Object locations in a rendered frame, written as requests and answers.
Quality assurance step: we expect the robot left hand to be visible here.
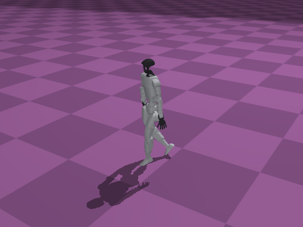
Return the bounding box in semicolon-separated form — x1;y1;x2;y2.
157;115;167;130

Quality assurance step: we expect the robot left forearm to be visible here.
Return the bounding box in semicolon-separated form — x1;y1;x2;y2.
156;98;163;118

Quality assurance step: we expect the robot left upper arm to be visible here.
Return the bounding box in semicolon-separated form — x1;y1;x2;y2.
152;79;161;103

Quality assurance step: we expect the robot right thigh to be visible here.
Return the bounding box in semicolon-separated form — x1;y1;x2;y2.
142;105;157;134

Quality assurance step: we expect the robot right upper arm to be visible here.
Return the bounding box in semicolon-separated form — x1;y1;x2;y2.
140;72;145;93

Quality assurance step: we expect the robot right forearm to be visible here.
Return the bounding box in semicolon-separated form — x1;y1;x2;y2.
141;93;147;105

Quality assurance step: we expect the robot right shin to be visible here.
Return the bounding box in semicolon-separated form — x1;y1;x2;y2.
152;129;169;148

